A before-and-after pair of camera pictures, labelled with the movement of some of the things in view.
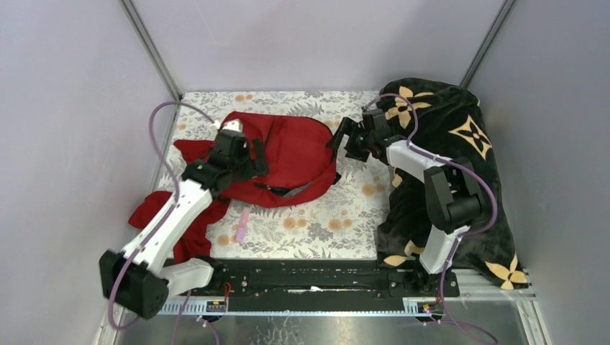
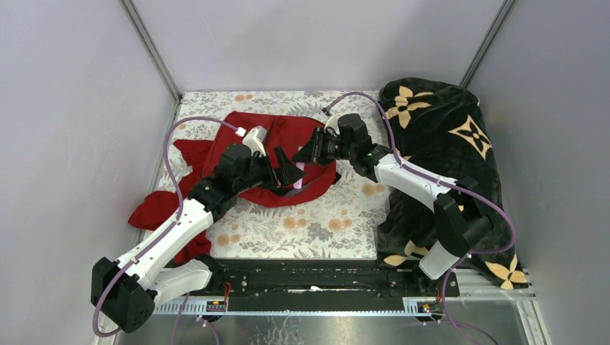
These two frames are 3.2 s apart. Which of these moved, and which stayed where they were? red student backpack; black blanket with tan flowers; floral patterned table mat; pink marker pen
Moved: pink marker pen
Stayed: black blanket with tan flowers; red student backpack; floral patterned table mat
